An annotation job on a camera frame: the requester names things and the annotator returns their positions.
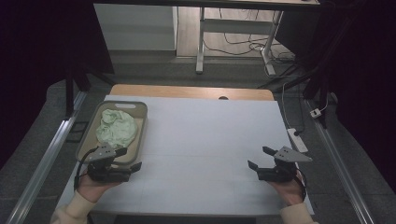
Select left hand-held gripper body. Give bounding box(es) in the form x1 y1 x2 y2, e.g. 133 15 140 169
86 143 132 184

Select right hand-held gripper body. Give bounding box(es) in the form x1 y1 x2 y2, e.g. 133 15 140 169
257 146 314 184

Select light green cloth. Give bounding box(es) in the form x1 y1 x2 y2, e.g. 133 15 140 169
95 108 139 149

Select beige plastic tray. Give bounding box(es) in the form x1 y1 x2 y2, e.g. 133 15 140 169
75 100 149 166

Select person's left hand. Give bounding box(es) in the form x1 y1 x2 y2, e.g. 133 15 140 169
76 176 121 203

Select person's right hand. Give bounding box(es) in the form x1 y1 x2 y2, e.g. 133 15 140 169
267 172 307 207

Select white table mat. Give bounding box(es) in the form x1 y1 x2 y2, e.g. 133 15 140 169
55 94 315 217

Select black metal stand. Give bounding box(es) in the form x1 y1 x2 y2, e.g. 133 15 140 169
64 59 117 119

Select white cabinet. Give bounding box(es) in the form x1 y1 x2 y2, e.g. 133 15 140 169
92 3 179 51

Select white-legged desk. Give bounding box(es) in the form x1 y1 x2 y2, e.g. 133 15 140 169
174 0 321 77

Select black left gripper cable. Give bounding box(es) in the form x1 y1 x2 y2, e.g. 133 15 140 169
73 147 99 191

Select aluminium rail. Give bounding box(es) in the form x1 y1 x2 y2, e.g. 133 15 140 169
5 91 89 224
304 98 376 224

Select black floor cables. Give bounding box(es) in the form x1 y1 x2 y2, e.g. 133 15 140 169
204 7 297 63

